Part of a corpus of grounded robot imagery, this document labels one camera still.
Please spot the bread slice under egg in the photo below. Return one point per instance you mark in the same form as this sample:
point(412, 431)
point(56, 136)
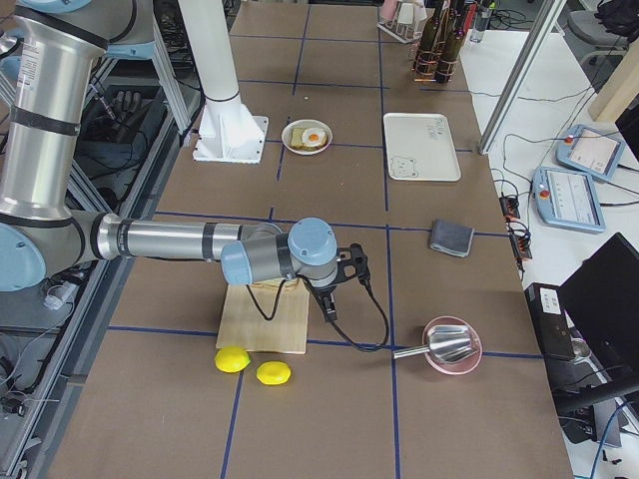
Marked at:
point(296, 140)

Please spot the right yellow lemon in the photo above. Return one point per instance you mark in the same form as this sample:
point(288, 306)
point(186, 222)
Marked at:
point(273, 373)

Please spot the black monitor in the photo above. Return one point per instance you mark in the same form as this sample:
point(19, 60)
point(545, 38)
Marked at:
point(601, 298)

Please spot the left yellow lemon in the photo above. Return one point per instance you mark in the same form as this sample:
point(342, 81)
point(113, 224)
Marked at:
point(232, 359)

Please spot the aluminium frame post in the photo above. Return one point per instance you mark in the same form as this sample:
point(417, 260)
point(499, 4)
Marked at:
point(542, 26)

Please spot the folded grey cloth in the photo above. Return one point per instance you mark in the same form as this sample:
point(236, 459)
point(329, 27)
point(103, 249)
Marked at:
point(451, 238)

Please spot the copper wire bottle rack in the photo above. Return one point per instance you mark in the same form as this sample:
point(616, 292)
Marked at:
point(435, 65)

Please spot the pink bowl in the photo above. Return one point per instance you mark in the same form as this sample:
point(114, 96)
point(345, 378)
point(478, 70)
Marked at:
point(463, 366)

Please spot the pink cup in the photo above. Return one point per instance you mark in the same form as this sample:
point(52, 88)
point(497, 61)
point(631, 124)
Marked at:
point(388, 9)

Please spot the green wine bottle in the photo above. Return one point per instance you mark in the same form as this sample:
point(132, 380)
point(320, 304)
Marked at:
point(431, 37)
point(459, 19)

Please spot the teach pendant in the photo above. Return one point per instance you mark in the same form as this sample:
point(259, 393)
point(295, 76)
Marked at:
point(590, 151)
point(567, 199)

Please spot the white pillar with base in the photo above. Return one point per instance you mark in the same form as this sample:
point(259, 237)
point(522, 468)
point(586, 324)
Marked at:
point(228, 132)

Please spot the near teach pendant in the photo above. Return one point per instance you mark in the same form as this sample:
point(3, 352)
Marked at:
point(567, 199)

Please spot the white round plate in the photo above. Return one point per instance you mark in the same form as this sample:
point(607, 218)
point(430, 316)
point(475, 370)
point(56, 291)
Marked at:
point(305, 123)

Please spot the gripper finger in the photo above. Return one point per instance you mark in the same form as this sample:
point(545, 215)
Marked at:
point(333, 310)
point(326, 309)

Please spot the front green wine bottle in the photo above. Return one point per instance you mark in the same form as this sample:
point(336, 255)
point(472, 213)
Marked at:
point(431, 37)

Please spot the yellow lemon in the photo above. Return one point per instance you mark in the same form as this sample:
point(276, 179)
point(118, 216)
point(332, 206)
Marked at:
point(273, 373)
point(232, 359)

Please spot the wooden cutting board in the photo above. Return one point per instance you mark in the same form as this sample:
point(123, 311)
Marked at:
point(266, 318)

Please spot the white wire cup rack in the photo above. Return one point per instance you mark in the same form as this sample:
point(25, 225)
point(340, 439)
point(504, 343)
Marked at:
point(408, 22)

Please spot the fried egg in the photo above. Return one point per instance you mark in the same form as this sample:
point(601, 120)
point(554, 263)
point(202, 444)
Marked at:
point(313, 138)

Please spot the middle green wine bottle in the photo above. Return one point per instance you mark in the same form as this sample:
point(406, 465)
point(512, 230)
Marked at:
point(459, 19)

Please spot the far teach pendant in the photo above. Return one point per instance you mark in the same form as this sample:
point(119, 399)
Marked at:
point(590, 151)

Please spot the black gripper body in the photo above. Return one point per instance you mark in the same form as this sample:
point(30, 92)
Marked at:
point(321, 293)

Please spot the cream bear tray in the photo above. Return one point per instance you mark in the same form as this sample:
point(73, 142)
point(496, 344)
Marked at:
point(419, 147)

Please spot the black box device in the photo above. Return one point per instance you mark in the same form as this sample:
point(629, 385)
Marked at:
point(549, 321)

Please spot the metal scoop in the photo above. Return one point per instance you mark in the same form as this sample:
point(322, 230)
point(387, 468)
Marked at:
point(445, 344)

